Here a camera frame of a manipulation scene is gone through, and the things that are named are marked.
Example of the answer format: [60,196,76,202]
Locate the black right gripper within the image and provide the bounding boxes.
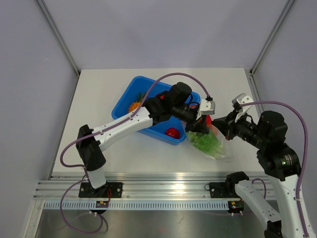
[212,108,267,148]

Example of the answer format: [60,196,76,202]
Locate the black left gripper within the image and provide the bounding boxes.
[172,104,210,134]

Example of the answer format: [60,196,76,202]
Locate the red toy apple top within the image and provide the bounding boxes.
[206,115,213,128]

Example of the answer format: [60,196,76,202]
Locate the red toy apple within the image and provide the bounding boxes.
[206,115,213,128]
[165,127,180,139]

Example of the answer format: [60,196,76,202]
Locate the green toy grapes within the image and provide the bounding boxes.
[187,131,205,147]

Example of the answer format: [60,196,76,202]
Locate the green toy lettuce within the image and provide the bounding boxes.
[195,132,231,160]

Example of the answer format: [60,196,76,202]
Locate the clear zip bag orange zipper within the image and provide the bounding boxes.
[186,115,235,163]

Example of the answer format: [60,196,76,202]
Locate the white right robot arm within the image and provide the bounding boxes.
[212,111,317,238]

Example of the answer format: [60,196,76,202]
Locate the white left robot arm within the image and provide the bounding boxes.
[76,82,215,197]

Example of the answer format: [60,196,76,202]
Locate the red toy apple bottom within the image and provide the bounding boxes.
[165,127,180,139]

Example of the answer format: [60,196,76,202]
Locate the toy pineapple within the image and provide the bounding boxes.
[128,92,146,113]

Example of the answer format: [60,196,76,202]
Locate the blue plastic bin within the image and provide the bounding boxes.
[111,76,186,145]

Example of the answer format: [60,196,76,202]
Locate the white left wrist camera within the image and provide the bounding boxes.
[196,99,215,119]

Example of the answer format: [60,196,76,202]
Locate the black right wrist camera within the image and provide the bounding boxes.
[232,93,254,122]

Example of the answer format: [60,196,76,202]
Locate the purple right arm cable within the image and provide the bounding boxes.
[239,100,310,238]

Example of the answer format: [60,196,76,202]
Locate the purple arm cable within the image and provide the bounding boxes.
[239,100,310,238]
[59,72,213,234]

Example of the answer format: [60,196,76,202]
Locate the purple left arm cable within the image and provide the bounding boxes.
[59,72,213,234]

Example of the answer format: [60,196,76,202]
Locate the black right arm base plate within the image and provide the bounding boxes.
[204,182,239,198]

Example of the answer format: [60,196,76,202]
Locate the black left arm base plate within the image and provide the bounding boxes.
[78,182,123,198]

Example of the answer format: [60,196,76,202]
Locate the aluminium table rail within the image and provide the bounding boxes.
[33,172,226,201]

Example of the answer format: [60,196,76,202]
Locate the white slotted cable duct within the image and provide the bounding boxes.
[44,200,229,211]

